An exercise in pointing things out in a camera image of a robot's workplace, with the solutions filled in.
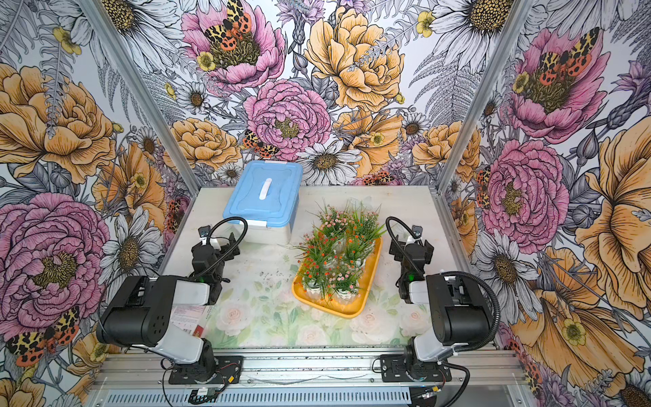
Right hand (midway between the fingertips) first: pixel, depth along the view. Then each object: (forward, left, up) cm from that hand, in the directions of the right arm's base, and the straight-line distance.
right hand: (409, 242), depth 94 cm
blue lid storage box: (+16, +53, +11) cm, 56 cm away
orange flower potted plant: (+2, +17, +6) cm, 18 cm away
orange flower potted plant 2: (-13, +24, +7) cm, 28 cm away
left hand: (+2, +68, +2) cm, 68 cm away
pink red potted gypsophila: (-9, +32, +8) cm, 35 cm away
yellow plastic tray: (-21, +22, -7) cm, 32 cm away
